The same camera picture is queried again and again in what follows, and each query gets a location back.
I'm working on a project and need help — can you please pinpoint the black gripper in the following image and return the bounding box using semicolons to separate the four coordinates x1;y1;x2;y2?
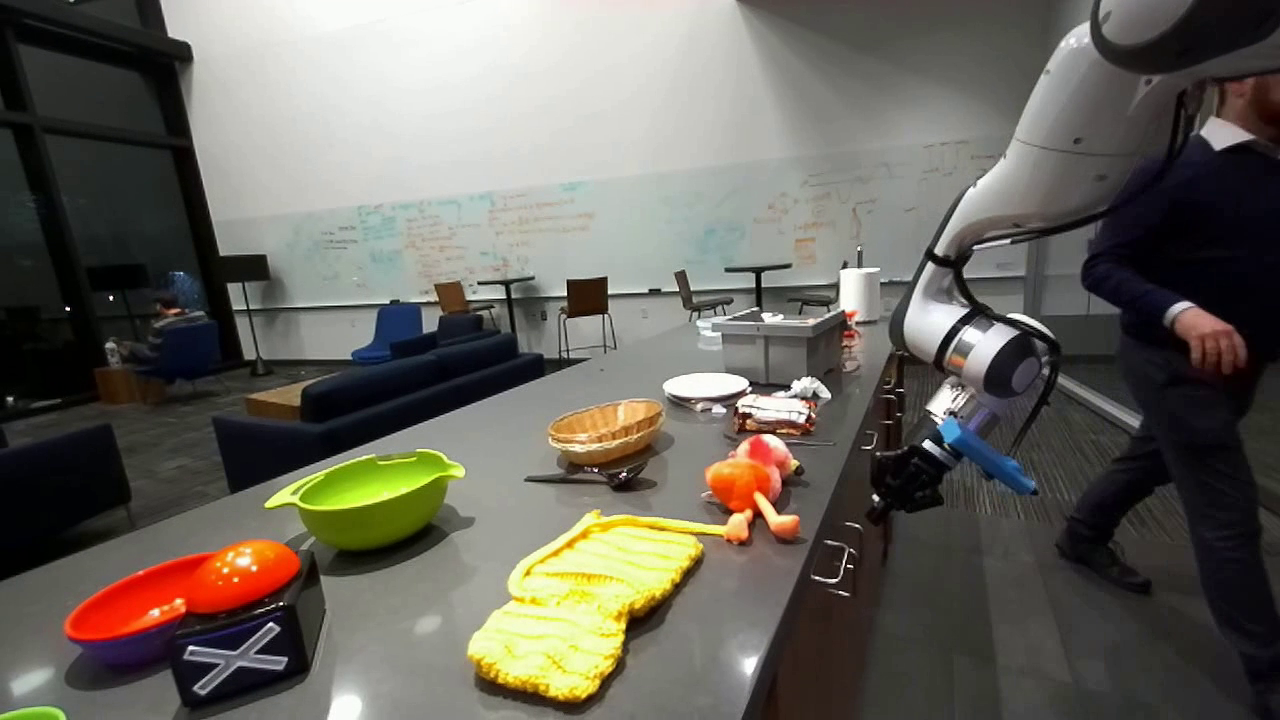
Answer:
864;439;962;528

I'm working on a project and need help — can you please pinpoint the wooden drawer with metal handle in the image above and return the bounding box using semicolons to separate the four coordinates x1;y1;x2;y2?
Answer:
760;512;895;720

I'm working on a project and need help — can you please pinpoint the bystander bare hand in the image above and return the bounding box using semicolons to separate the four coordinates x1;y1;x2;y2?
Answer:
1167;303;1255;383

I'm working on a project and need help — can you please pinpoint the wooden counter cabinet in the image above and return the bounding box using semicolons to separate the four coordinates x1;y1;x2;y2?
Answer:
745;324;930;720

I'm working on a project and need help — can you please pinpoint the small white crumpled object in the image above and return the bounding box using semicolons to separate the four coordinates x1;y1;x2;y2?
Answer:
785;371;841;406

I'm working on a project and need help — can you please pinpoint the orange pink plush toy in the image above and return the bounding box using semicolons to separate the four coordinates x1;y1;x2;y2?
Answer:
699;430;809;546

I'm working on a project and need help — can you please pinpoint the metal rectangular container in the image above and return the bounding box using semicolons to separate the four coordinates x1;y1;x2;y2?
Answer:
718;309;854;388

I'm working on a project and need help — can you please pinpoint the white paper towel roll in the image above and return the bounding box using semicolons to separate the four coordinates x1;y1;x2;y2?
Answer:
835;263;890;327

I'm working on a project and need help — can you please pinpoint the white plate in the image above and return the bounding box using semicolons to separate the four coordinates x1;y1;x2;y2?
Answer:
661;367;758;406

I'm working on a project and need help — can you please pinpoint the tall black round table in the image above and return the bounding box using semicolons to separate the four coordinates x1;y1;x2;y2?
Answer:
475;271;540;355
721;259;797;316

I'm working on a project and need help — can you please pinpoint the black ladle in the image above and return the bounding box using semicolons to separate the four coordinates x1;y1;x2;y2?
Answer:
519;457;658;497

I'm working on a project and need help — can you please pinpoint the brown chair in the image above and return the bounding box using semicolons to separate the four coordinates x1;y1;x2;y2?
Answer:
432;276;491;341
556;271;623;362
667;268;742;327

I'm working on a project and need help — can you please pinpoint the wicker basket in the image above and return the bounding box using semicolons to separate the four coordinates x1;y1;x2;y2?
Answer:
546;394;667;467

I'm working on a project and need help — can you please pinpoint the yellow knitted cloth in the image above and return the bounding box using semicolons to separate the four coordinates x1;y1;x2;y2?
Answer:
466;509;736;706

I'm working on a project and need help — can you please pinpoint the person in dark sweater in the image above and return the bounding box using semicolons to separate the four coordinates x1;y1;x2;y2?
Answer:
1051;73;1280;720

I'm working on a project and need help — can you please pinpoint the long blue sofa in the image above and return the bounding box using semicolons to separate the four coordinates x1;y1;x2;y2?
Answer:
207;331;547;497

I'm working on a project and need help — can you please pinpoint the blue armchair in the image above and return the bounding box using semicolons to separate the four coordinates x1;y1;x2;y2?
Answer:
350;299;428;367

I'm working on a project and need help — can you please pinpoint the green plastic bowl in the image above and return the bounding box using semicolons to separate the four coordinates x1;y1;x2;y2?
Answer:
259;442;470;555

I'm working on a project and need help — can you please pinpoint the low wooden coffee table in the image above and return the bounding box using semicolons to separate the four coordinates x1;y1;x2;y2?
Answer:
242;376;323;425

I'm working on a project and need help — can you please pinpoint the orange round toy fruit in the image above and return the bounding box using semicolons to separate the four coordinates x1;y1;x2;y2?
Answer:
184;535;309;620

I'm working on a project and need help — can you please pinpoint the black box with white cross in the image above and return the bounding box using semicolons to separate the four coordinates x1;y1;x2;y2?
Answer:
163;563;329;712

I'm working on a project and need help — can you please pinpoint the seated person in blue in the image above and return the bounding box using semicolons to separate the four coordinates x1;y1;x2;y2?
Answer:
124;268;226;383

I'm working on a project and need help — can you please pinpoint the orange plastic bowl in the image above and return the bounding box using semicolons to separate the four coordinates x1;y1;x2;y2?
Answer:
60;546;243;667

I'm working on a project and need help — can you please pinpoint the dark blue sofa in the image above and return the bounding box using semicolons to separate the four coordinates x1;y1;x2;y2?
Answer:
0;421;136;579

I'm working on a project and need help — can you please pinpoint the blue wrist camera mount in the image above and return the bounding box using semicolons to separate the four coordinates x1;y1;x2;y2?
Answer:
932;412;1043;504

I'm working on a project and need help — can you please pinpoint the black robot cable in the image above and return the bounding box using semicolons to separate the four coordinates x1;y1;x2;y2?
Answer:
915;184;1072;457

